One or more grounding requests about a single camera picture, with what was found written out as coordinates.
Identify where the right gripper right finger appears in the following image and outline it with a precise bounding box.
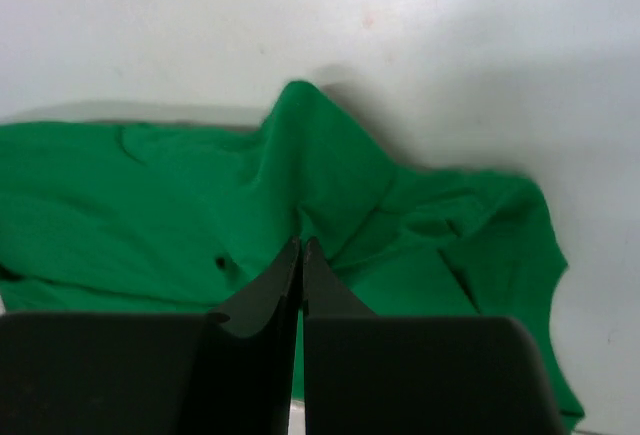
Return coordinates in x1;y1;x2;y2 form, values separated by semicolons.
302;240;565;435

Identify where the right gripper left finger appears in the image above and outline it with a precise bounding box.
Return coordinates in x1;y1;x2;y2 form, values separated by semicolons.
1;238;301;434

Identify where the green t shirt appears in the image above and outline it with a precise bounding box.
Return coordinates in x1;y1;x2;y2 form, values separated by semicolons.
1;81;585;429

